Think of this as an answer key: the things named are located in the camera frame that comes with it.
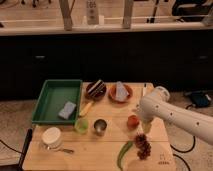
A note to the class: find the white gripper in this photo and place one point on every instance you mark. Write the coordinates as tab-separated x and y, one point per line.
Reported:
146	120

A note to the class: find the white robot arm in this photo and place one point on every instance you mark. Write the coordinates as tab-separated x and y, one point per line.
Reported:
155	103

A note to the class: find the metal cup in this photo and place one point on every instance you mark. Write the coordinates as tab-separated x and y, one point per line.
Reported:
100	126

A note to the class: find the bunch of dark grapes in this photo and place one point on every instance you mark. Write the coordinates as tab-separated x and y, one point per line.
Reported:
144	147

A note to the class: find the green chili pepper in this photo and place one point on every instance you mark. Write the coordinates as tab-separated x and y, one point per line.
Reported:
122	152

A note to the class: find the grey cloth piece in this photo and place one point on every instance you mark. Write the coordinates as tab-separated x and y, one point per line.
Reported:
121	92

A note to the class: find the orange plate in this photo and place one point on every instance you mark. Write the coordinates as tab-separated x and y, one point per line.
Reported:
112	93

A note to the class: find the dark blue bag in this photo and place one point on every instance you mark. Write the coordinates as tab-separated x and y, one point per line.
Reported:
200	99

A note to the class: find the dark bowl with cake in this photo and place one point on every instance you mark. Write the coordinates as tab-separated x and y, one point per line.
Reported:
96	90

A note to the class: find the blue sponge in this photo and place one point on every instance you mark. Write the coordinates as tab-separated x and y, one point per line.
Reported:
67	110

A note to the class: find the green plastic tray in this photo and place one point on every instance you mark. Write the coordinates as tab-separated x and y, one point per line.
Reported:
55	93

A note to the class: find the metal spoon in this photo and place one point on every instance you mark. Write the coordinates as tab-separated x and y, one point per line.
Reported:
69	151

